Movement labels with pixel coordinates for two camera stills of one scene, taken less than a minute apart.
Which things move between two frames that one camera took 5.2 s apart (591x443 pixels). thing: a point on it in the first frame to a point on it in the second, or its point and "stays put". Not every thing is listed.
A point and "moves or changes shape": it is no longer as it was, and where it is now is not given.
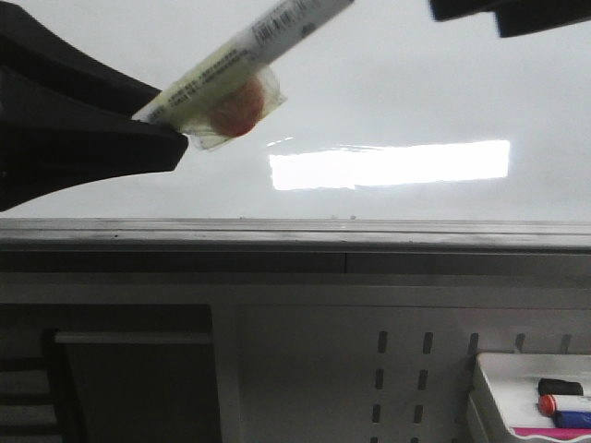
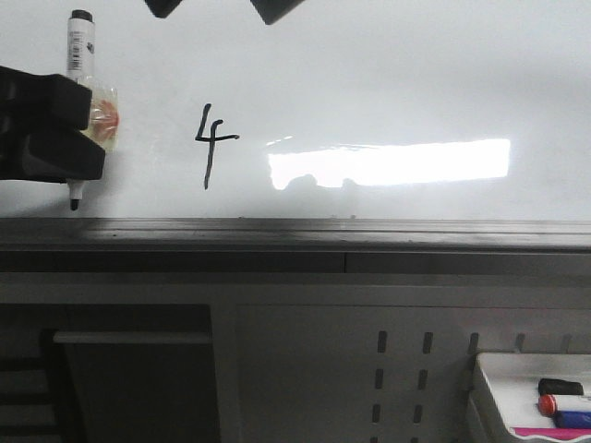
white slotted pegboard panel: [369, 373] stays put
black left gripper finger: [30, 49] to [35, 105]
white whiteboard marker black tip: [241, 87] moves or changes shape
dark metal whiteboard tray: [295, 245] stays put
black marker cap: [560, 387] stays put
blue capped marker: [568, 419] stays put
